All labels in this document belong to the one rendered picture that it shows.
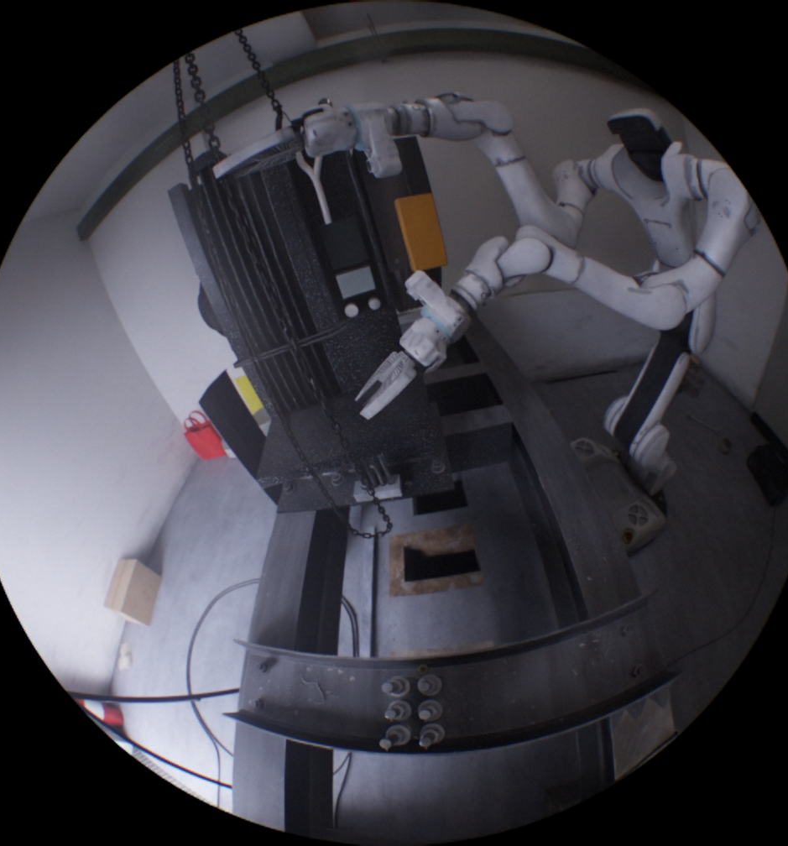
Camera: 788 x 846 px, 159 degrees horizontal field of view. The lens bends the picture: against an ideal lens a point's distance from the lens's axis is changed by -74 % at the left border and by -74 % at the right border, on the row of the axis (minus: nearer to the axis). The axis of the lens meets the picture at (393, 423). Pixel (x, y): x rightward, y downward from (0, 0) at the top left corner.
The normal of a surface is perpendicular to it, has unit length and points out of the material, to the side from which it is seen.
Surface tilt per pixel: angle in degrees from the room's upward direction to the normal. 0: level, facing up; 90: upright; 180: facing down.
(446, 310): 59
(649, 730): 0
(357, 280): 90
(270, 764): 0
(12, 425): 90
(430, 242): 90
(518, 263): 113
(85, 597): 90
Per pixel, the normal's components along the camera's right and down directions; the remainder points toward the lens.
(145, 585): 0.96, -0.27
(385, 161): 0.30, 0.52
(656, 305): -0.54, 0.68
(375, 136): 0.40, 0.83
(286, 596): -0.25, -0.76
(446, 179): 0.00, 0.62
